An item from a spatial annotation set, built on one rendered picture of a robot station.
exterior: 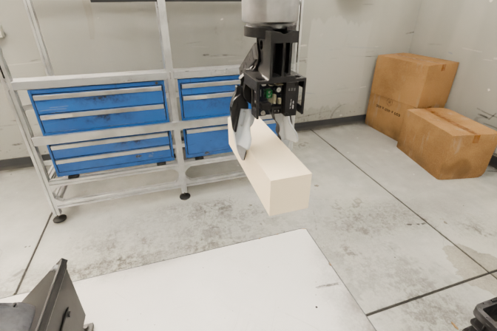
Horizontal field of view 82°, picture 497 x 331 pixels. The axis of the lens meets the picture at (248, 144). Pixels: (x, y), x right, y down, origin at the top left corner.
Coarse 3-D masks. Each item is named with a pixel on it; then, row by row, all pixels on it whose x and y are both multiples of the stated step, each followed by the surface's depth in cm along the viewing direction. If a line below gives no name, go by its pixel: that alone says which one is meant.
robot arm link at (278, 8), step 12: (252, 0) 35; (264, 0) 34; (276, 0) 34; (288, 0) 35; (300, 0) 38; (252, 12) 36; (264, 12) 35; (276, 12) 35; (288, 12) 35; (252, 24) 37; (264, 24) 36; (276, 24) 36; (288, 24) 37
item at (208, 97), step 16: (192, 80) 180; (208, 80) 183; (224, 80) 187; (192, 96) 183; (208, 96) 186; (224, 96) 189; (192, 112) 189; (208, 112) 192; (224, 112) 196; (192, 128) 194; (208, 128) 196; (224, 128) 199; (272, 128) 212; (192, 144) 199; (208, 144) 202; (224, 144) 206
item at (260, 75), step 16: (256, 32) 37; (272, 32) 34; (288, 32) 36; (256, 48) 40; (272, 48) 35; (288, 48) 38; (256, 64) 41; (272, 64) 36; (288, 64) 38; (240, 80) 43; (256, 80) 37; (272, 80) 37; (288, 80) 38; (304, 80) 38; (256, 96) 38; (272, 96) 40; (288, 96) 39; (304, 96) 40; (256, 112) 39; (272, 112) 40; (288, 112) 40
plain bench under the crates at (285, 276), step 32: (192, 256) 78; (224, 256) 78; (256, 256) 78; (288, 256) 78; (320, 256) 78; (96, 288) 69; (128, 288) 69; (160, 288) 69; (192, 288) 69; (224, 288) 69; (256, 288) 69; (288, 288) 69; (320, 288) 69; (96, 320) 62; (128, 320) 62; (160, 320) 62; (192, 320) 62; (224, 320) 62; (256, 320) 62; (288, 320) 62; (320, 320) 62; (352, 320) 62
